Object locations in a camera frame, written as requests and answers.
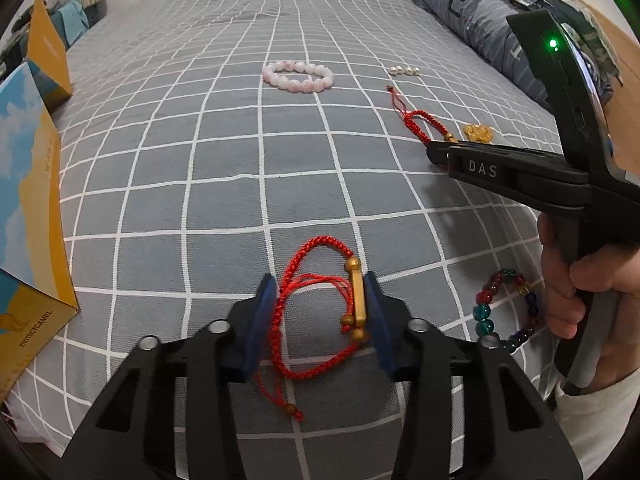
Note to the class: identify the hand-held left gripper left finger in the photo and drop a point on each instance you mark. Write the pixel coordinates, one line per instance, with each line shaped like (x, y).
(260, 321)

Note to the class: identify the person's right forearm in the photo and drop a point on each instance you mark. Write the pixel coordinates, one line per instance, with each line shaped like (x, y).
(600, 425)

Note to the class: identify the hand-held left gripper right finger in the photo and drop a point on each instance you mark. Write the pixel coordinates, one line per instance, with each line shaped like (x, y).
(376, 321)

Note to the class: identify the blue and yellow cardboard box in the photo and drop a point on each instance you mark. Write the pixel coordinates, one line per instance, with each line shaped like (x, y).
(25, 185)

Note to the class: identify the grey folded quilt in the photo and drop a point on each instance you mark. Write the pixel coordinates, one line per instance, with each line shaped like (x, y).
(465, 5)

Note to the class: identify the grey checked bedsheet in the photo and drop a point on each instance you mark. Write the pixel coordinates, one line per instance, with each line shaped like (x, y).
(225, 160)

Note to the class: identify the person's right hand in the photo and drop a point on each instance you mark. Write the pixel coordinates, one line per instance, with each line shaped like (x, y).
(561, 305)

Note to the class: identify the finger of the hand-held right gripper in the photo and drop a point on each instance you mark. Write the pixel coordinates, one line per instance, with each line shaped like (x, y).
(530, 177)

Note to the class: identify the blue cloth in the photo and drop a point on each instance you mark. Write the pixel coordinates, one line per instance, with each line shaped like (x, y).
(70, 22)

